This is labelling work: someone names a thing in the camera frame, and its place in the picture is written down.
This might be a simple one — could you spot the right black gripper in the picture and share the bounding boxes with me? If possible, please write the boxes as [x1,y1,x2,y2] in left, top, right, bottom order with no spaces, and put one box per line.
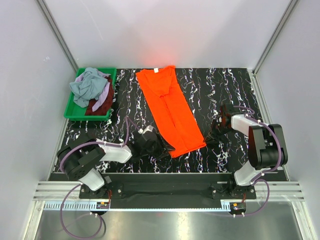
[203,119,232,144]

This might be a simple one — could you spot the aluminium corner post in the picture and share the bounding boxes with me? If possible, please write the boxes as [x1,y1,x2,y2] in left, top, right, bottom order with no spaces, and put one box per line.
[35,0,79,73]
[252,0,300,76]

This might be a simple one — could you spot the dark red t shirt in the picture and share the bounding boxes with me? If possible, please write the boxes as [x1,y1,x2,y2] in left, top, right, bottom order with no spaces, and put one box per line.
[85,76,114,116]

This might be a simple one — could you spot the green plastic tray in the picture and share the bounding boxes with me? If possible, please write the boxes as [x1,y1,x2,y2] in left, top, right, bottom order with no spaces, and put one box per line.
[64,67,117,121]

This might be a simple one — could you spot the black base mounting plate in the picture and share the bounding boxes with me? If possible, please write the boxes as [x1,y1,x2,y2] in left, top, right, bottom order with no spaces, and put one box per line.
[79,173,257,210]

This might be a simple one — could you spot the lilac t shirt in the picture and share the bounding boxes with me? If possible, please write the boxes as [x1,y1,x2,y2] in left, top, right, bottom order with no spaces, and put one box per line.
[74,70,112,113]

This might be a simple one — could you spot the white slotted cable duct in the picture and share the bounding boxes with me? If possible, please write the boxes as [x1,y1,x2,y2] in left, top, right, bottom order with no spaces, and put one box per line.
[43,201,233,211]

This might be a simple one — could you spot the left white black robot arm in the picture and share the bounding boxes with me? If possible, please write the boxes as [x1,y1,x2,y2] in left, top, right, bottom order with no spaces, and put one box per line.
[56,130,175,198]

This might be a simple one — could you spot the left aluminium corner post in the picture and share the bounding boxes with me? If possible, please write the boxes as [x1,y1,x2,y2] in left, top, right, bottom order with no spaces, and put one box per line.
[35,0,79,73]

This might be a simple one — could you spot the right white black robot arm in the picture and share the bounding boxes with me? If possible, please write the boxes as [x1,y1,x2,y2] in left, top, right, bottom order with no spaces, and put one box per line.
[204,103,288,199]

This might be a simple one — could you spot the right aluminium corner post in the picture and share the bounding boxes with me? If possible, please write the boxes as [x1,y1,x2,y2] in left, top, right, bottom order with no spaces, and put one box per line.
[252,0,300,76]

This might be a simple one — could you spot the orange t shirt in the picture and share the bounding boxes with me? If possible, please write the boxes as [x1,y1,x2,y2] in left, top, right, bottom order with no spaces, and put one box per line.
[136,65,206,158]

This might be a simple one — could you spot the grey-blue t shirt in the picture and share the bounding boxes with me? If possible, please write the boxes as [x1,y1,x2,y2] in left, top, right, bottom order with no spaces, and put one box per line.
[69,67,108,109]

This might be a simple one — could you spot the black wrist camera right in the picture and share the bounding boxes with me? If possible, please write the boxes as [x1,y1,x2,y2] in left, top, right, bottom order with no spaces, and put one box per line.
[220,103,237,120]

